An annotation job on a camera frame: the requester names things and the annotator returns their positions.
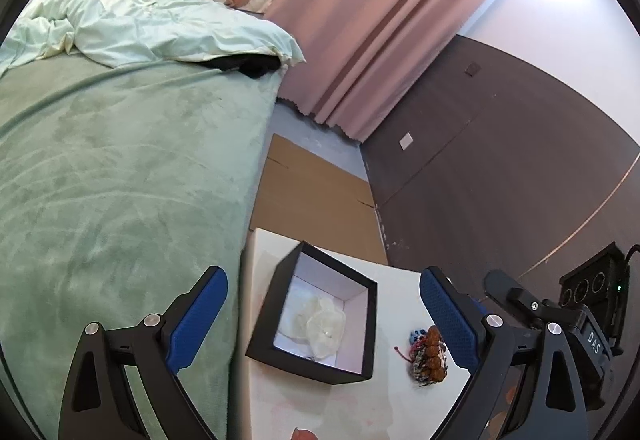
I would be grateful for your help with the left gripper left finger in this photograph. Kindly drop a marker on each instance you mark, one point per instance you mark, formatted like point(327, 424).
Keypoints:
point(98, 402)

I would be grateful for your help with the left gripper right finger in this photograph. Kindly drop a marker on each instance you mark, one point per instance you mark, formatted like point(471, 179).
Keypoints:
point(548, 402)

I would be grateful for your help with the black square jewelry box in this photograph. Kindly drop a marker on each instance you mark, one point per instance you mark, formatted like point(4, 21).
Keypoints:
point(308, 268)

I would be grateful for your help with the white crumpled tissue paper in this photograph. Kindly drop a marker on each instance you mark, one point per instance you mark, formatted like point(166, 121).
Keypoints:
point(315, 321)

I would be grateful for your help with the green bed blanket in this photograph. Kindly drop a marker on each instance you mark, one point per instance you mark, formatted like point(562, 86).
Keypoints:
point(119, 188)

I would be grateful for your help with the flat brown cardboard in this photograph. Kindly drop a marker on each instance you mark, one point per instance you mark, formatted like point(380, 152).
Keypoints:
point(305, 198)

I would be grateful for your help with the pink curtain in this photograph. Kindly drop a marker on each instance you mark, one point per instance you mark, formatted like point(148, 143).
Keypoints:
point(362, 56)

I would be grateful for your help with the pale green duvet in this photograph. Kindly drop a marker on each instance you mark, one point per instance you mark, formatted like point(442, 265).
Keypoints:
point(121, 32)

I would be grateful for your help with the white wall socket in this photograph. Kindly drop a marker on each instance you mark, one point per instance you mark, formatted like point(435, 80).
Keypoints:
point(406, 141)

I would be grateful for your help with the dark wall switch plate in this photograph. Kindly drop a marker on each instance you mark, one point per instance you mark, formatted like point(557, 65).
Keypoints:
point(472, 69)

